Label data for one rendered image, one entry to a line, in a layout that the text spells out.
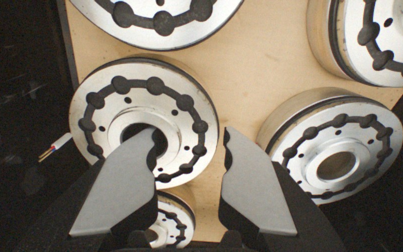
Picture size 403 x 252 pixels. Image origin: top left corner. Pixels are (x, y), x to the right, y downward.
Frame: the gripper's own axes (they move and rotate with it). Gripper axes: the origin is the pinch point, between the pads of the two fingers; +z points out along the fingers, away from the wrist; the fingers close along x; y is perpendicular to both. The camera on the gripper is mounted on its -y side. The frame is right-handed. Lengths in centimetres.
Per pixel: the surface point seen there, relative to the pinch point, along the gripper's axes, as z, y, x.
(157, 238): -1.6, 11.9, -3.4
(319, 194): -0.9, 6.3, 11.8
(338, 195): -1.2, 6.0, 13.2
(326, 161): 0.3, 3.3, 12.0
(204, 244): 1.6, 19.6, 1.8
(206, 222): 2.0, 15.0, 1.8
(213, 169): 1.9, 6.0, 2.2
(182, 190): 0.8, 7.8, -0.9
